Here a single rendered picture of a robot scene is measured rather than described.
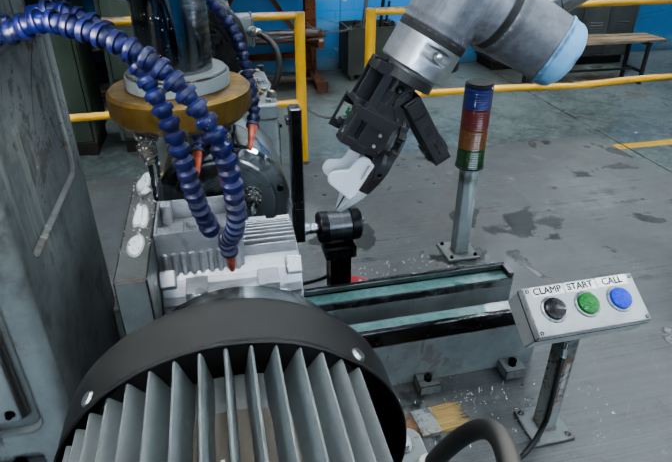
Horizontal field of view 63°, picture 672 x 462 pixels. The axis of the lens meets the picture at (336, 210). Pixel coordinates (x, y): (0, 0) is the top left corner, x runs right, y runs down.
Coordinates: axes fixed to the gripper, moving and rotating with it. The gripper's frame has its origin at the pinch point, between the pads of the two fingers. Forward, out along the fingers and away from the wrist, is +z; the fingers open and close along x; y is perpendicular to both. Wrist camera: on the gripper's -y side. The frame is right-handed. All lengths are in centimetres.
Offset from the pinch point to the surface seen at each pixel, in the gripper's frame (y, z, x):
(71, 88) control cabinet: 58, 112, -315
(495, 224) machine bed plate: -63, 6, -46
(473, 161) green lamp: -37, -8, -33
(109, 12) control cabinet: 54, 56, -315
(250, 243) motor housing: 8.6, 12.6, -3.2
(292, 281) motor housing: 1.6, 14.0, 1.1
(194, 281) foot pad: 14.6, 19.0, 1.0
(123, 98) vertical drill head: 32.0, -0.9, -1.7
